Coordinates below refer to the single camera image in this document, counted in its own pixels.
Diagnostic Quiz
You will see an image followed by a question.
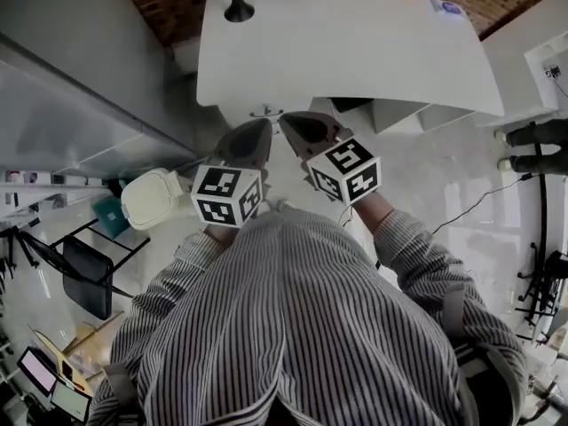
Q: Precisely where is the black floor cable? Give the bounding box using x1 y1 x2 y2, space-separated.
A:
432 173 533 235

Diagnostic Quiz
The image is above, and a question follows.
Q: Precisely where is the blue flat packet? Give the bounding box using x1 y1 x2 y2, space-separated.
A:
428 0 466 17

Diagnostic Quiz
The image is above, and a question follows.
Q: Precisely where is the black tripod stand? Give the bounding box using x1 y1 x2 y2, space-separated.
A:
515 241 568 327

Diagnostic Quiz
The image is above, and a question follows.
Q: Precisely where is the person's left forearm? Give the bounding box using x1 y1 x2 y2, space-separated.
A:
132 224 243 310

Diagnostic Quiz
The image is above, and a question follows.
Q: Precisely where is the grey refrigerator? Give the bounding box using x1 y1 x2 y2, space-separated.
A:
0 0 201 179

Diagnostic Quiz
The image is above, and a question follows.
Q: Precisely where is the person's striped shirt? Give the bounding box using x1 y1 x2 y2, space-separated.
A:
88 201 529 426

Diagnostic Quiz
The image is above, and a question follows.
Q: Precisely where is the laptop with pale screen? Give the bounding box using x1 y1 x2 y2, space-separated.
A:
16 346 59 397
49 379 94 423

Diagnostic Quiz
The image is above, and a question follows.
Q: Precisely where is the white bookcase cabinet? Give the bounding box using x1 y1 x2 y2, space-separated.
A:
477 13 568 128

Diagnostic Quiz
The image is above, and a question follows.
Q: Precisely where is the cream lidded trash bin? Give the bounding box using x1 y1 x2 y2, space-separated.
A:
120 168 184 231

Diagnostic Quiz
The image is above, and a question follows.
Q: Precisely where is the person's right forearm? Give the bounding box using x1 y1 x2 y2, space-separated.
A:
351 190 476 292

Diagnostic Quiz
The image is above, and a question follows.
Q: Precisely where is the green box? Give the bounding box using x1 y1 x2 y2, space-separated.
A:
91 194 130 239

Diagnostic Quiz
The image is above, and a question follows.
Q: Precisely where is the grey backpack strap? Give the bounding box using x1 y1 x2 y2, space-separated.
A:
443 286 466 339
104 364 137 421

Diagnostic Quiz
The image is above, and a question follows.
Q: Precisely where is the white desk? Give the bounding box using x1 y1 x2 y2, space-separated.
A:
196 0 507 135

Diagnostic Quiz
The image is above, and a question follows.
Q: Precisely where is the round wooden table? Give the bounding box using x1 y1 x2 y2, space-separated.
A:
26 324 97 398

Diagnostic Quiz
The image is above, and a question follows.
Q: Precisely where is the black folding chair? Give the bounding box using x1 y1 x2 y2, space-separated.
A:
17 217 152 321

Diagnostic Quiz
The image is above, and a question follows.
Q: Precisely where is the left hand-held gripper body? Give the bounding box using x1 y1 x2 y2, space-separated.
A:
190 162 264 229

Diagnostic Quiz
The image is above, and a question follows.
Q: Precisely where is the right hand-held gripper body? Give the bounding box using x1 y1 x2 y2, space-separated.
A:
306 136 382 206

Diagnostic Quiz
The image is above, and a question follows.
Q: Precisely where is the white drawer with wooden inside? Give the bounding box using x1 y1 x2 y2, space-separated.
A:
247 102 286 120

